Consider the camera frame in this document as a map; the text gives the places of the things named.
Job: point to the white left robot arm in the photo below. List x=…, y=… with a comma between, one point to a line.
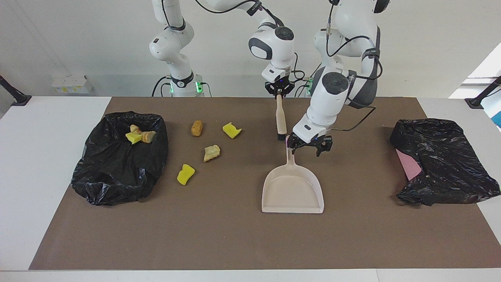
x=328, y=98

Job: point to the blue object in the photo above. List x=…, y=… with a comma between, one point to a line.
x=498, y=118

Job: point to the beige plastic dustpan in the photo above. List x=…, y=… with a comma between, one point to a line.
x=291, y=192

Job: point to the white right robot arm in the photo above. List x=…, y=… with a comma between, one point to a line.
x=272, y=47

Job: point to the brown toy nugget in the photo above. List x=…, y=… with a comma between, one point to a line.
x=197, y=128

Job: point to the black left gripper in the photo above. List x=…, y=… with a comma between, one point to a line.
x=311, y=141

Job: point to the curled yellow sponge piece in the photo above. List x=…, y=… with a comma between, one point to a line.
x=231, y=131

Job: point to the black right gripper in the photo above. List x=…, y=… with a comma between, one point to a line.
x=279, y=83

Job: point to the striped toy croissant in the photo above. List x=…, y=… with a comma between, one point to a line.
x=149, y=136

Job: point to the black trash bag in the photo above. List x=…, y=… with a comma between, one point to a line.
x=117, y=172
x=450, y=164

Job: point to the black camera stand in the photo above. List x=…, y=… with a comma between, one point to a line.
x=475, y=102
x=21, y=100

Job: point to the white wall socket strip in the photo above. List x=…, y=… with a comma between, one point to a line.
x=72, y=84

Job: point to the beige hand brush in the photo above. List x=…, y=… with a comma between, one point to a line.
x=280, y=117

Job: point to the pink bin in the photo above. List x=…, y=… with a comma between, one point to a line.
x=409, y=166

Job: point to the brown table mat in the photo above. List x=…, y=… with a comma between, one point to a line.
x=250, y=235

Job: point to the pale crumbly foam chunk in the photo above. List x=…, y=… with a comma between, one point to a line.
x=211, y=153
x=135, y=129

